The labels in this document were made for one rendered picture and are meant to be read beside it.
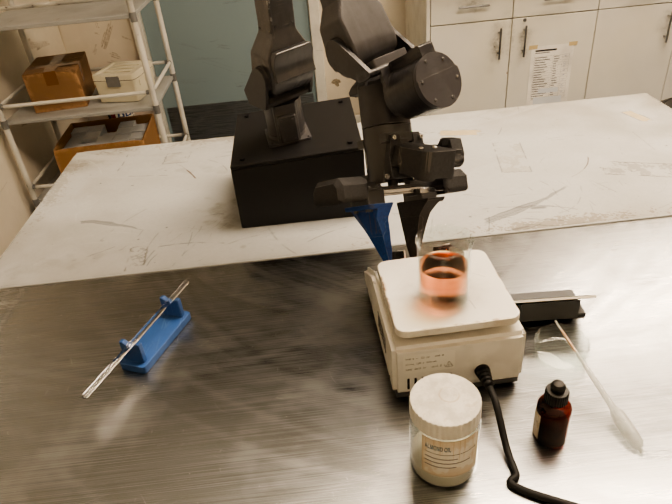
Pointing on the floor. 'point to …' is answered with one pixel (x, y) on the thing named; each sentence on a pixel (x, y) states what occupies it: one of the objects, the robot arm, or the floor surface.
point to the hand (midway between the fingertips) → (398, 232)
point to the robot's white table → (21, 247)
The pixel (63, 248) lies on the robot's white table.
